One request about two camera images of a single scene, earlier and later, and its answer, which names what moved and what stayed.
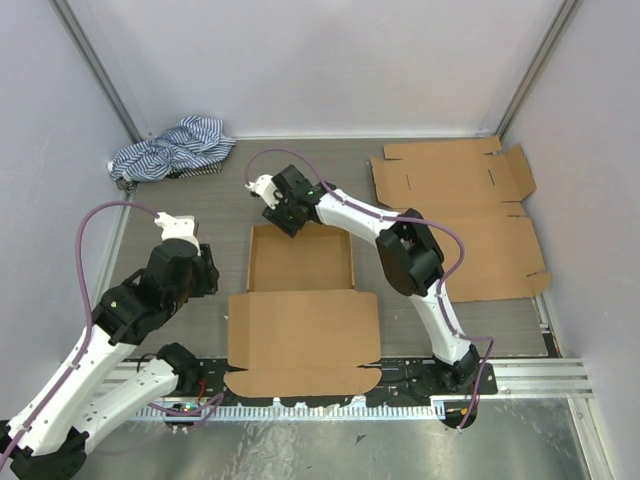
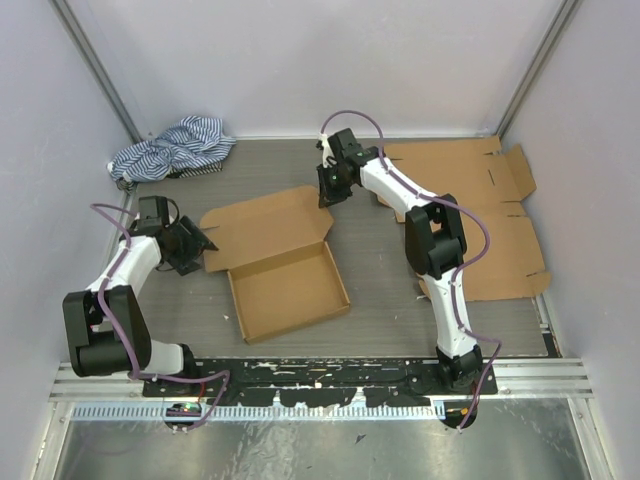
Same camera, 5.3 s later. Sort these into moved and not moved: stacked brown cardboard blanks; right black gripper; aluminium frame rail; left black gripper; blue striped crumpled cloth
Moved: right black gripper; left black gripper
Not moved: aluminium frame rail; stacked brown cardboard blanks; blue striped crumpled cloth
